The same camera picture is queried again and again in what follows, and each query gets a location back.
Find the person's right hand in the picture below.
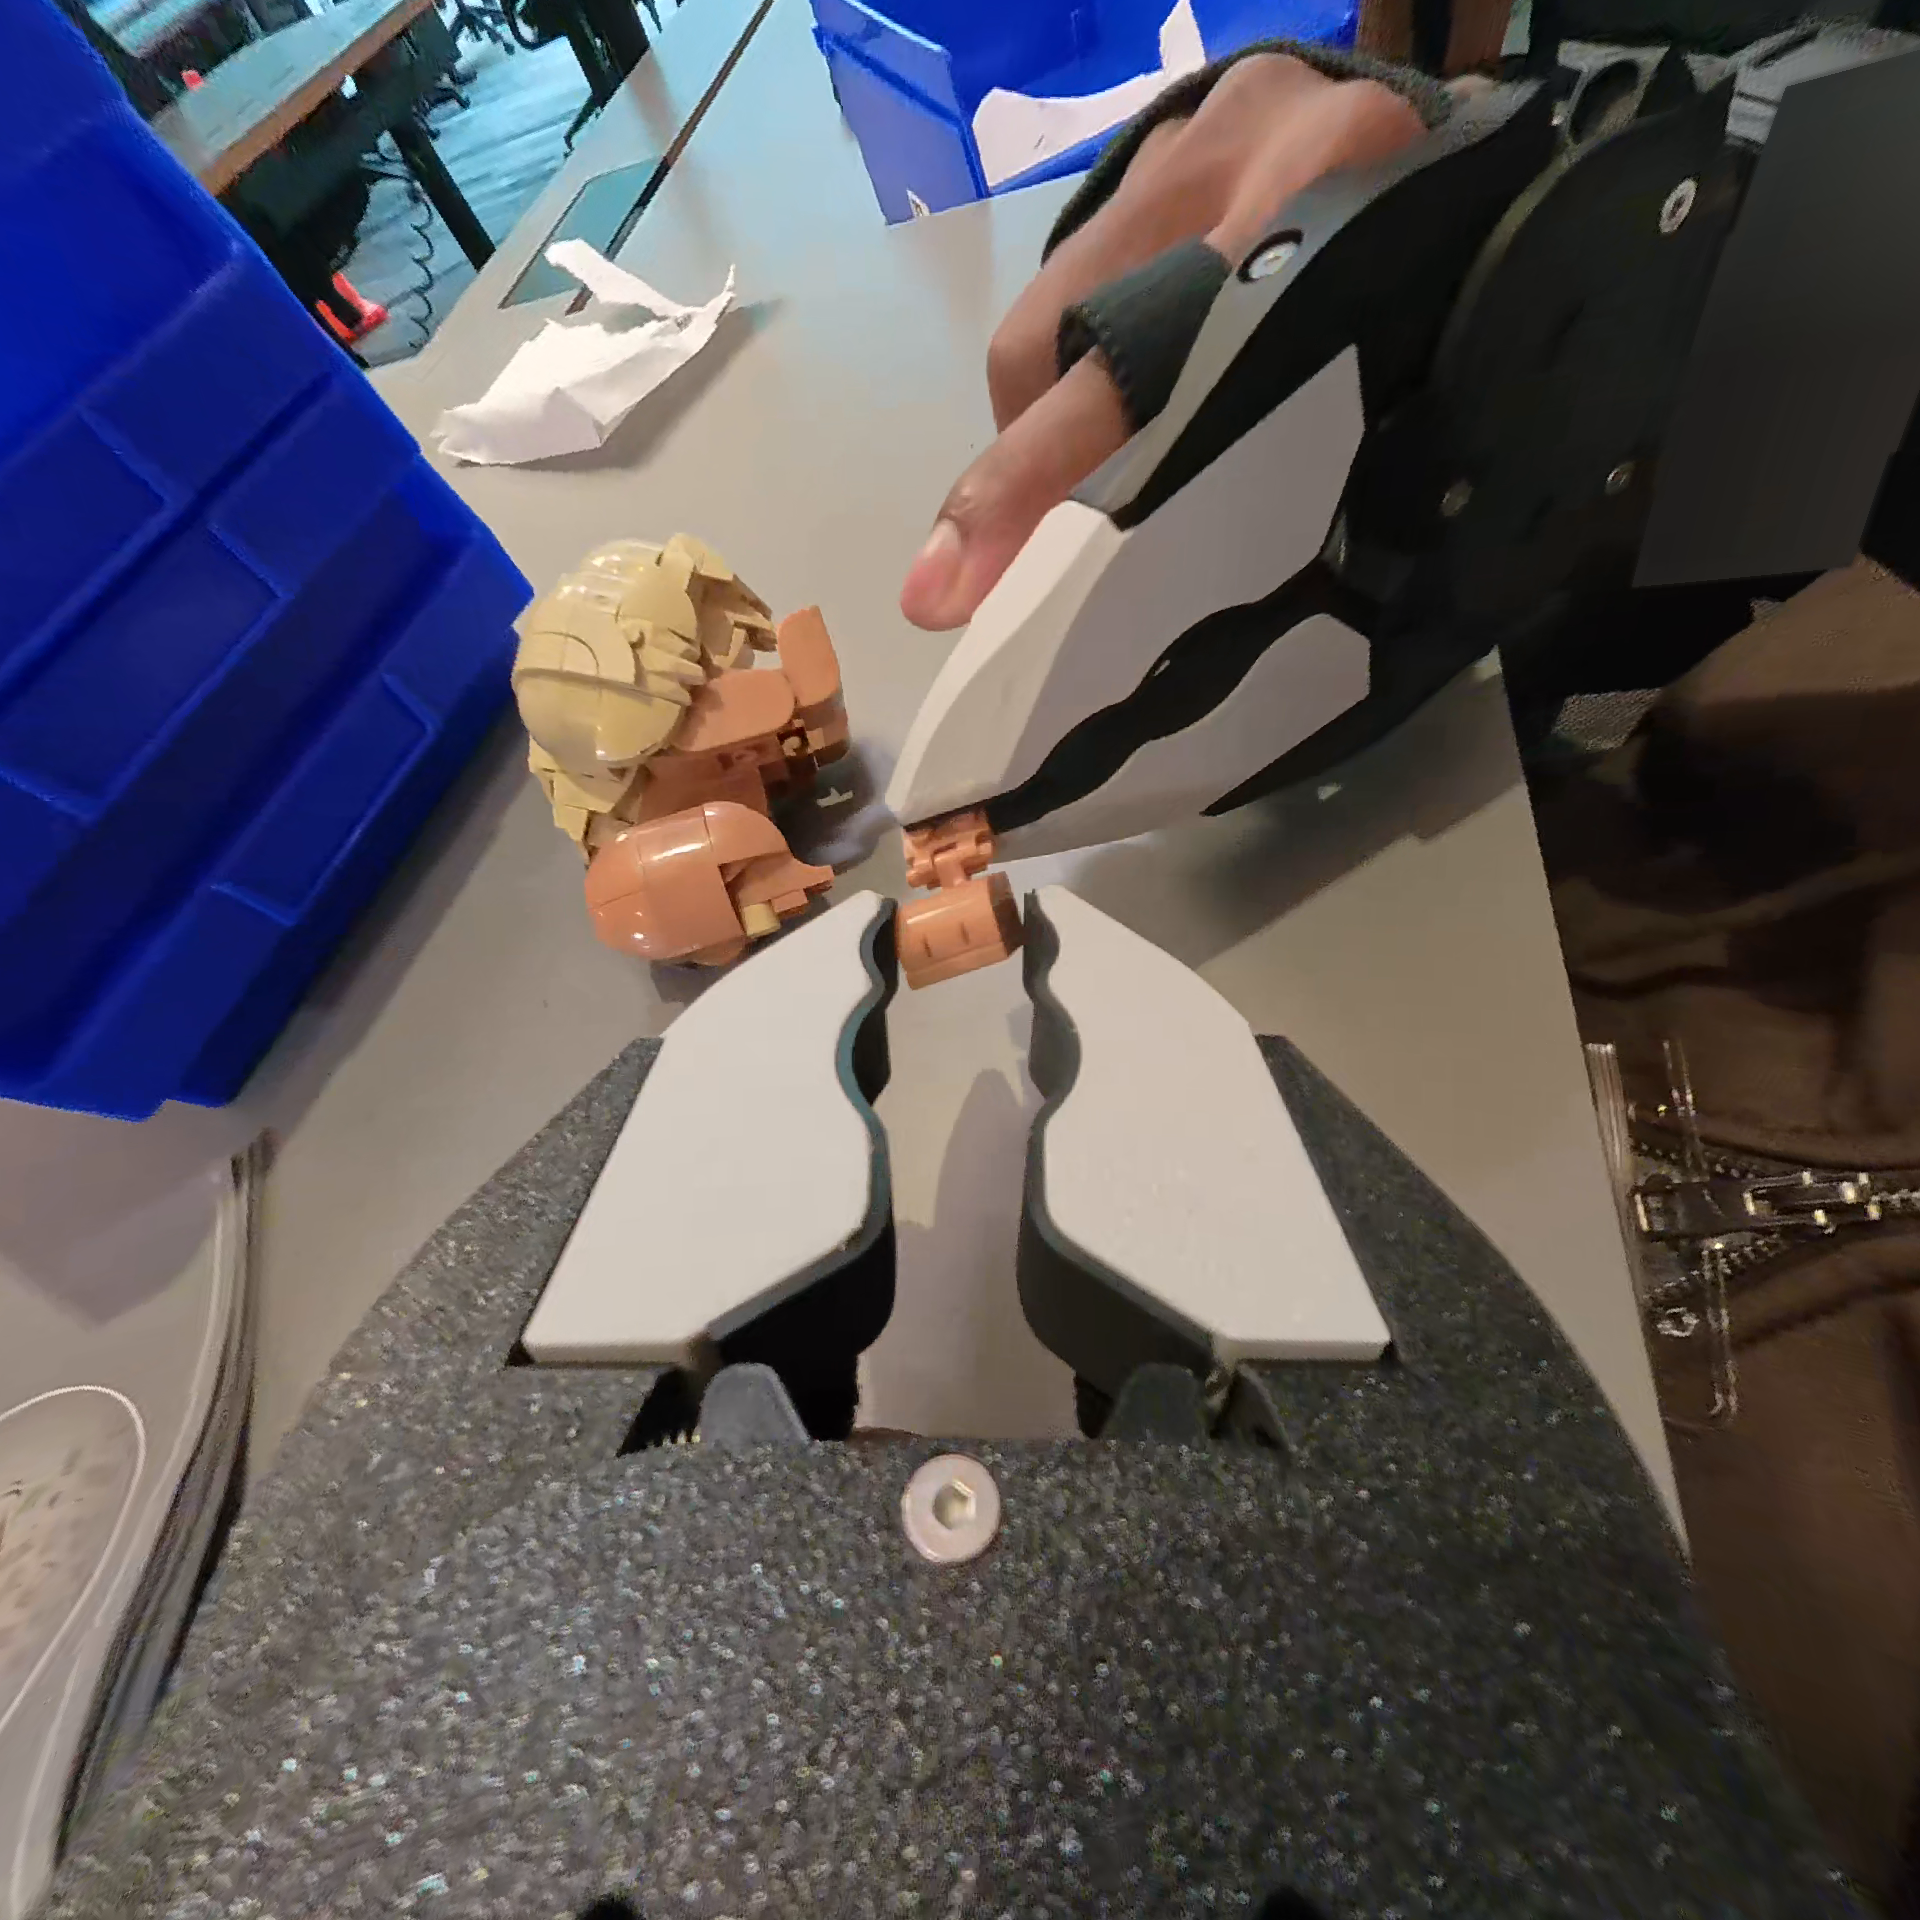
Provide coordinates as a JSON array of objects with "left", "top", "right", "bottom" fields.
[{"left": 901, "top": 46, "right": 1453, "bottom": 637}]

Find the torn white paper bag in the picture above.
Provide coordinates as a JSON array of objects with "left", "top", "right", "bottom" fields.
[{"left": 427, "top": 231, "right": 739, "bottom": 470}]

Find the grey instruction booklet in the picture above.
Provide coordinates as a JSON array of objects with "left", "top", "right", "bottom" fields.
[{"left": 0, "top": 1140, "right": 269, "bottom": 1920}]

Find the long wooden table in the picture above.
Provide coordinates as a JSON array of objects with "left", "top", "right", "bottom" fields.
[{"left": 148, "top": 0, "right": 454, "bottom": 273}]

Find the person's brown jacket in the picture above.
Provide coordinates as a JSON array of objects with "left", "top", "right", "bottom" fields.
[{"left": 1517, "top": 552, "right": 1920, "bottom": 1920}]

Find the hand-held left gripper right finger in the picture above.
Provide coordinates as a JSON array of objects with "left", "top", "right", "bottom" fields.
[{"left": 1013, "top": 885, "right": 1394, "bottom": 1368}]

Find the white paper sheet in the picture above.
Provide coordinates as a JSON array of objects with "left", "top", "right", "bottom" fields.
[{"left": 968, "top": 0, "right": 1217, "bottom": 186}]

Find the grey desk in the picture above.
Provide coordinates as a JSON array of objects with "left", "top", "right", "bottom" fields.
[{"left": 0, "top": 0, "right": 1684, "bottom": 1920}]

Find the tan brown brick toy figure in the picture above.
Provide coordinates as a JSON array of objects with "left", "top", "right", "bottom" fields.
[{"left": 510, "top": 537, "right": 854, "bottom": 969}]

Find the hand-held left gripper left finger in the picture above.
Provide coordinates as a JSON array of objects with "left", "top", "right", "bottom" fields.
[{"left": 520, "top": 892, "right": 897, "bottom": 1374}]

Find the small orange brick assembly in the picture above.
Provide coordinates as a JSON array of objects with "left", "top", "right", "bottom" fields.
[{"left": 897, "top": 800, "right": 1021, "bottom": 991}]

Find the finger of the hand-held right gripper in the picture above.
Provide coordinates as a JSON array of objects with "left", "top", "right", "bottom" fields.
[
  {"left": 1005, "top": 587, "right": 1388, "bottom": 851},
  {"left": 886, "top": 347, "right": 1379, "bottom": 825}
]

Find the small blue storage bin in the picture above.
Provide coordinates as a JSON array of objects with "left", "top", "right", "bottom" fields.
[{"left": 800, "top": 0, "right": 1366, "bottom": 226}]

